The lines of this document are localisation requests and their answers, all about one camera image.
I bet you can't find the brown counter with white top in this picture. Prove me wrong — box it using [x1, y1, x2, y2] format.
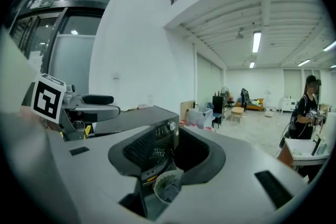
[277, 136, 332, 175]

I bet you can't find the black standing fan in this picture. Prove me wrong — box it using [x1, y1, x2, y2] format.
[219, 86, 231, 103]

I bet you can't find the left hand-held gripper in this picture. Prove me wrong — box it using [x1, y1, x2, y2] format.
[29, 72, 122, 142]

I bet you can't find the black faucet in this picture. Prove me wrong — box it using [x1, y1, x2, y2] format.
[311, 134, 322, 157]

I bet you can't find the black cabinet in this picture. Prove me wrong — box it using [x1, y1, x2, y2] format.
[212, 95, 224, 113]

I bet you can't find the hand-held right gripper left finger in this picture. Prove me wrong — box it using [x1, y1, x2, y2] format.
[47, 125, 158, 224]

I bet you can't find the white slotted laundry basket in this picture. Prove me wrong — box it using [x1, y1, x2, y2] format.
[153, 169, 184, 205]

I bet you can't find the door sensor box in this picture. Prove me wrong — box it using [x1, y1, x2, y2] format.
[29, 0, 53, 10]

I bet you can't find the round wooden table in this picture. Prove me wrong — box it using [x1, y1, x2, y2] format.
[230, 106, 247, 123]

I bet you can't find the tall wooden board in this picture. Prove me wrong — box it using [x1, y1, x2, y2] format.
[180, 100, 197, 124]

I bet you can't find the black framed glass door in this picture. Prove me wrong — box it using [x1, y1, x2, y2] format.
[6, 0, 127, 82]

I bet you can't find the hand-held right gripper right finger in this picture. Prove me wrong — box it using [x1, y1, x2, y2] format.
[145, 125, 310, 224]

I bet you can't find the orange sofa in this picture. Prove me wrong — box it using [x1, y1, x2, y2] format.
[236, 98, 265, 113]

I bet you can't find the large clear storage bin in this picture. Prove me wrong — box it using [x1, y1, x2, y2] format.
[186, 106, 214, 130]

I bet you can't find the grey garment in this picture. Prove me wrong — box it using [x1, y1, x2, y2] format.
[161, 182, 182, 203]

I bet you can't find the blue chair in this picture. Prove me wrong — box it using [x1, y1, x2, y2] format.
[208, 102, 224, 129]

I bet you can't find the white cabinet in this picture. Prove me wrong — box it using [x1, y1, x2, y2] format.
[280, 96, 299, 114]

